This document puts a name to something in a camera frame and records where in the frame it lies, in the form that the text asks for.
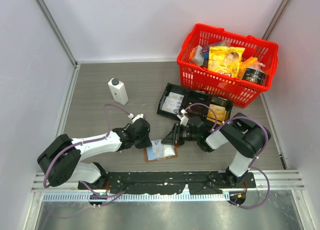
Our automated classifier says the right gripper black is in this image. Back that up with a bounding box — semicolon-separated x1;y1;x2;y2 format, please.
161;123;200;146

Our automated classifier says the brown leather card holder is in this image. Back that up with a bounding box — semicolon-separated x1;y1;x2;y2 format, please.
144;140;178;162

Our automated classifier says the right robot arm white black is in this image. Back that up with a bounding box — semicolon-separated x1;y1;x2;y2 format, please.
161;113;271;188

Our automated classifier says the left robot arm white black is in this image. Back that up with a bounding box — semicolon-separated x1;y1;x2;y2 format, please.
37;118;152;189

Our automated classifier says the white cards stack in tray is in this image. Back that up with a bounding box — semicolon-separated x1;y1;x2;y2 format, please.
161;92;184;115

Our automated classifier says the brown cards stack in tray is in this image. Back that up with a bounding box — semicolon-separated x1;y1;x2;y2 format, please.
185;103;208;117

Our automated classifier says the yellow cards stack in tray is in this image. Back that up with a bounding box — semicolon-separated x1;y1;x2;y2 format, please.
206;104;227;124

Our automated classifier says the black compartment tray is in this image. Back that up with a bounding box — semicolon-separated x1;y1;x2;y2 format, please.
157;83;233;127

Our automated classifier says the white bottle grey cap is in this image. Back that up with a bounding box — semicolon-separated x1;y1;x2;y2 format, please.
108;78;128;105

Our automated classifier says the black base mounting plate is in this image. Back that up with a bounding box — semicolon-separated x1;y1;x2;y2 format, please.
88;171;256;195

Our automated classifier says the grey carton box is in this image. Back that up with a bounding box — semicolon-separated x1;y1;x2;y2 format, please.
189;45;204;66

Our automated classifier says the red plastic shopping basket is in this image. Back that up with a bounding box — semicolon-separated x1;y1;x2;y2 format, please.
177;23;279;108

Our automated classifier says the yellow snack bag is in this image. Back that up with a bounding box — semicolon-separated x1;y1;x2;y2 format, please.
207;46;245;78

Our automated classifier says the orange snack packet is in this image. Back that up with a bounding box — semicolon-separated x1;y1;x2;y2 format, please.
237;56;258;79

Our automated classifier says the black round can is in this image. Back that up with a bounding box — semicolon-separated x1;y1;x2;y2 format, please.
242;67;267;85

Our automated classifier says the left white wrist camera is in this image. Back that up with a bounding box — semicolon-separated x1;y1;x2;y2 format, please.
128;113;145;123

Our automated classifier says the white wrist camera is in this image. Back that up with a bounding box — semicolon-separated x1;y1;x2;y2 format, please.
176;109;189;127
128;113;145;123

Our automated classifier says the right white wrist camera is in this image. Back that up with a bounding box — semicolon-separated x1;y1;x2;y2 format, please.
176;109;189;127

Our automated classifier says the white slotted cable duct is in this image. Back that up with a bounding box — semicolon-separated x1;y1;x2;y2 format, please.
42;192;230;202

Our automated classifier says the purple cable under left base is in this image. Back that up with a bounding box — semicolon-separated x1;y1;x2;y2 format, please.
79;181;131;206

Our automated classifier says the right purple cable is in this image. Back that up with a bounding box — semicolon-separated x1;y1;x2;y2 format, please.
181;102;272;209

